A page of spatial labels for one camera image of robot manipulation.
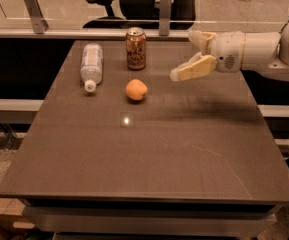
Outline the orange fruit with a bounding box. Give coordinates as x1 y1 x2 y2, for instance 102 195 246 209
125 79 148 101

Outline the glass partition panel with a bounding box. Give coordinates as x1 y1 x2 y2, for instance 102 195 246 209
0 0 289 31

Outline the middle metal bracket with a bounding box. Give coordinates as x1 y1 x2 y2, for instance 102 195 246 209
159 0 172 36

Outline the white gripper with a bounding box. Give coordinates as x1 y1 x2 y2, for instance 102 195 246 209
170 30 246 82

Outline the black office chair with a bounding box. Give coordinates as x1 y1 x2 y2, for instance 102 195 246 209
84 0 196 30

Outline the orange soda can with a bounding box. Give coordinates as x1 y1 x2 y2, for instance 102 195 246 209
125 27 146 70

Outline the left metal bracket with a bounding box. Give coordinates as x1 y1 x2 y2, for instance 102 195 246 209
24 0 49 34

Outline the clear plastic water bottle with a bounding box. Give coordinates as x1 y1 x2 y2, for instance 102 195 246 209
80 43 103 93

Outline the grey table frame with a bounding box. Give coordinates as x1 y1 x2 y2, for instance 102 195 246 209
23 206 277 238

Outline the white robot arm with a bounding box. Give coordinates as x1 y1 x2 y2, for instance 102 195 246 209
170 22 289 82

